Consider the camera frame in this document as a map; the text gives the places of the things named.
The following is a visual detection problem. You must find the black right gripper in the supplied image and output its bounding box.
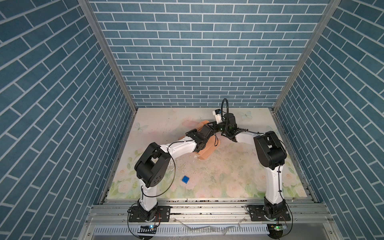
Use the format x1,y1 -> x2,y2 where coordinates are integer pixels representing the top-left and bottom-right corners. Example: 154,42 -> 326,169
207,120 -> 230,135

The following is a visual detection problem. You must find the pink cardboard paper box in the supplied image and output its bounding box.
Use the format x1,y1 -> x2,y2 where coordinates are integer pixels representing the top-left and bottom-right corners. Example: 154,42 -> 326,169
194,121 -> 221,160

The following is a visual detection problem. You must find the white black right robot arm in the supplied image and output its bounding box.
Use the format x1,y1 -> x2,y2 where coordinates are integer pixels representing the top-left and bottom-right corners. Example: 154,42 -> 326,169
213,109 -> 287,219

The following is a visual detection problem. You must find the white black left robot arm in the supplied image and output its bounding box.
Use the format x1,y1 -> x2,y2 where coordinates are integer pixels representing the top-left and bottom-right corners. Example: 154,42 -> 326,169
135,122 -> 219,213

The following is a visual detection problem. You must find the small blue cube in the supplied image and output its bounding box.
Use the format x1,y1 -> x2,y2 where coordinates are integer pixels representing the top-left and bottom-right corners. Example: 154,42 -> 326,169
182,176 -> 190,184

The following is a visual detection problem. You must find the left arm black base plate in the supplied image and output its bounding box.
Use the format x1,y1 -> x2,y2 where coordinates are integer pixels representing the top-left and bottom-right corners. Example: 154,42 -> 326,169
129,204 -> 171,223

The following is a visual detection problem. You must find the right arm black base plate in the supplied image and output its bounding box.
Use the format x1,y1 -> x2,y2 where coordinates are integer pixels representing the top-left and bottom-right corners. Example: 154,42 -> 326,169
245,205 -> 292,222

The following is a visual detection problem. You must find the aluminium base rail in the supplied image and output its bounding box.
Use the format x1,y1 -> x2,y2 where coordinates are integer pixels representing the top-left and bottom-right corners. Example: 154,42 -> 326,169
79,199 -> 342,240

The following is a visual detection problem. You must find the white ventilated cable duct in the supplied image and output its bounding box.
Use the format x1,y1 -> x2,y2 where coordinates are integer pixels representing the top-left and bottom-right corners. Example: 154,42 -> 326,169
94,224 -> 270,237

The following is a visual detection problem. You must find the aluminium corner frame post right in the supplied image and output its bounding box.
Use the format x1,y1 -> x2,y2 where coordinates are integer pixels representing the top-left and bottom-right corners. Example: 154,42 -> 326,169
272,0 -> 341,115

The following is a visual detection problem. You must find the aluminium corner frame post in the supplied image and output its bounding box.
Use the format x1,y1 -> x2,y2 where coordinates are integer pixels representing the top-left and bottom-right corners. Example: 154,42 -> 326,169
78,0 -> 137,114
272,0 -> 341,115

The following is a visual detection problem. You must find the aluminium corner frame post left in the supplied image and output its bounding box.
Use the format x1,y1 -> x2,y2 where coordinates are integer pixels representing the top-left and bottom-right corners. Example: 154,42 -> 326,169
78,0 -> 137,114

